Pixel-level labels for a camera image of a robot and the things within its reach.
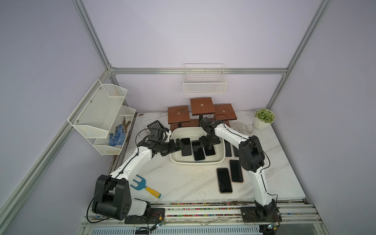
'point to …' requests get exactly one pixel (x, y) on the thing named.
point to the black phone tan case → (224, 180)
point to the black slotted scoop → (156, 124)
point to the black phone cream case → (187, 149)
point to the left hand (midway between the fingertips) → (178, 149)
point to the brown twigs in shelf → (125, 124)
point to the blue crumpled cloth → (117, 138)
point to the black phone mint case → (198, 151)
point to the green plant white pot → (263, 118)
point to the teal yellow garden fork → (142, 186)
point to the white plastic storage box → (194, 133)
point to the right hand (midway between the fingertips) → (209, 145)
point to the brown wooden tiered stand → (198, 108)
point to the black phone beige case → (209, 151)
